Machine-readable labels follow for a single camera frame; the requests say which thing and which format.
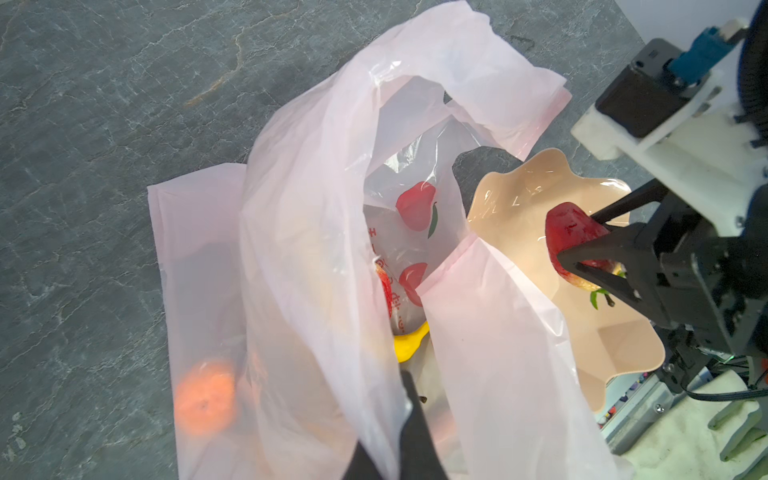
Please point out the red strawberry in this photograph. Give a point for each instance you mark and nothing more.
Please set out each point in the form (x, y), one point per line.
(567, 226)

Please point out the beige wavy fruit plate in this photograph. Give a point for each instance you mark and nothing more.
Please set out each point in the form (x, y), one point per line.
(508, 212)

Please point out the yellow banana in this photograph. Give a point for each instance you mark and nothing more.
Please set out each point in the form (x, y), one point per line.
(405, 346)

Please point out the orange tangerine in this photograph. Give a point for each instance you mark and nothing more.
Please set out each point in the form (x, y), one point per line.
(204, 402)

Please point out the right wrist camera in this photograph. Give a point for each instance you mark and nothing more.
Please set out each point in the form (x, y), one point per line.
(695, 119)

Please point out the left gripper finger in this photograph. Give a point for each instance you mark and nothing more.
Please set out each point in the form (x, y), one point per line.
(418, 456)

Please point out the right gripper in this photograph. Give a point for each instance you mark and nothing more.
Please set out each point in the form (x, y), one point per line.
(702, 270)

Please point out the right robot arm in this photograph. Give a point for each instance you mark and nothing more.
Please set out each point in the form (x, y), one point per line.
(703, 413)

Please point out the pale strawberry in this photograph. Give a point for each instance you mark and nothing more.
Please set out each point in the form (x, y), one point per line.
(386, 286)

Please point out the pink plastic bag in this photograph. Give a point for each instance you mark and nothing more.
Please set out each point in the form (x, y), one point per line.
(269, 266)

